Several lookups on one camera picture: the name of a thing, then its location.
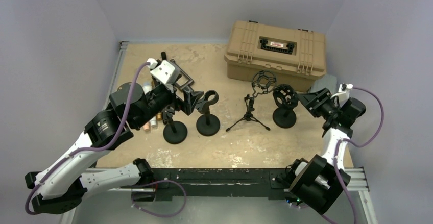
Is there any white microphone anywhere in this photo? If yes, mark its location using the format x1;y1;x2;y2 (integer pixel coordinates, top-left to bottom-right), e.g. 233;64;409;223
142;82;158;129

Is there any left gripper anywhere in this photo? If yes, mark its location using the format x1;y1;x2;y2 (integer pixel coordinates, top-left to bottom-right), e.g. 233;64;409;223
132;73;203;129

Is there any black round-base mic stand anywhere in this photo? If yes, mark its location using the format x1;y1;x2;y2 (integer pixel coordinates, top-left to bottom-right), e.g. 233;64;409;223
196;90;221;136

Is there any tan plastic case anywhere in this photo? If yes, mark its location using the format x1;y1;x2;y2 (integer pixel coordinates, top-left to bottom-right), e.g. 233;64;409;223
224;20;327;92

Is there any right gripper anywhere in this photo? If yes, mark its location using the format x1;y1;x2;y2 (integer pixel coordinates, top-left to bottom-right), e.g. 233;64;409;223
296;88;340;120

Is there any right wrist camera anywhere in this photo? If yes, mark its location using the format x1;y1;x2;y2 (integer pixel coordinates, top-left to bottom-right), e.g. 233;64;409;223
331;83;353;108

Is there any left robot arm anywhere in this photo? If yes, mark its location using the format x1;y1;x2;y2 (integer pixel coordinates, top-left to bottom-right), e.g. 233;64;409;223
25;60;204;215

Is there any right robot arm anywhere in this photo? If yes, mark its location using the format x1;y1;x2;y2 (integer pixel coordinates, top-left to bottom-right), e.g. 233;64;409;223
285;84;366;214

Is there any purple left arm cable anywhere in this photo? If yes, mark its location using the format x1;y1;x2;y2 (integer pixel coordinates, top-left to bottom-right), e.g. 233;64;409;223
24;62;151;216

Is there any dark metal L bracket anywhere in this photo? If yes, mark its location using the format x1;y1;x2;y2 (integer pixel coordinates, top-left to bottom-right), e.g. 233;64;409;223
169;59;194;90

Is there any pink microphone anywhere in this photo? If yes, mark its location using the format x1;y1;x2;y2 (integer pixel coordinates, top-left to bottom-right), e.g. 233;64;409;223
142;122;151;133

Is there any grey pad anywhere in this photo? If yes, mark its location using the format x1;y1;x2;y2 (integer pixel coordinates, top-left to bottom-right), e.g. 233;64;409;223
308;74;338;94

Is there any black tripod shock-mount stand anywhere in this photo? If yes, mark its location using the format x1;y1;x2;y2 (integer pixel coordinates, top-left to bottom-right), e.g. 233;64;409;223
225;69;277;133

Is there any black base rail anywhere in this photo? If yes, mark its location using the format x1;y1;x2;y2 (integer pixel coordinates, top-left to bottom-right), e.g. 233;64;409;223
132;167;295;201

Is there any black clip mic stand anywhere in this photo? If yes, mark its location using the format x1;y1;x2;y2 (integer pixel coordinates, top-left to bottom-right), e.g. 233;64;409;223
162;108;188;144

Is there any black shock-mount round stand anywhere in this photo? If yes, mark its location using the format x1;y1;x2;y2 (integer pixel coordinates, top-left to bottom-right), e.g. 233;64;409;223
272;84;299;129

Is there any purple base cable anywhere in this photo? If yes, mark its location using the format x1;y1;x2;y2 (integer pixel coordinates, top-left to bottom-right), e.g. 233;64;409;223
130;180;187;218

